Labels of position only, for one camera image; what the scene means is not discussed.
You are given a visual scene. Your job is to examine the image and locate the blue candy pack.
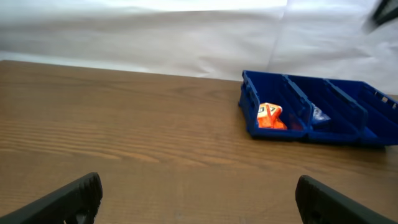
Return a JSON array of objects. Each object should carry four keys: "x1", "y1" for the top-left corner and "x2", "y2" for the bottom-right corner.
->
[{"x1": 312, "y1": 104, "x2": 332, "y2": 125}]

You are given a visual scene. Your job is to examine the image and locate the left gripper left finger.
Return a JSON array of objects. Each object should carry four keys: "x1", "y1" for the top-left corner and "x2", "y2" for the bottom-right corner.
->
[{"x1": 0, "y1": 172, "x2": 103, "y2": 224}]

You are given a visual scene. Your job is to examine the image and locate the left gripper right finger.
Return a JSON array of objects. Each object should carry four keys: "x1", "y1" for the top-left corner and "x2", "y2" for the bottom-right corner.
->
[{"x1": 295, "y1": 174, "x2": 398, "y2": 224}]

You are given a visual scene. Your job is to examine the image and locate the orange candy box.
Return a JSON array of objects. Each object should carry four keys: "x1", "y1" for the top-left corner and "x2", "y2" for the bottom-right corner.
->
[
  {"x1": 269, "y1": 104, "x2": 289, "y2": 130},
  {"x1": 257, "y1": 102, "x2": 273, "y2": 129}
]

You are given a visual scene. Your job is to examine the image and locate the blue tray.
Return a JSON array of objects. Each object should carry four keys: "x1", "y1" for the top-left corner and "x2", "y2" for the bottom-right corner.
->
[{"x1": 238, "y1": 70, "x2": 398, "y2": 147}]

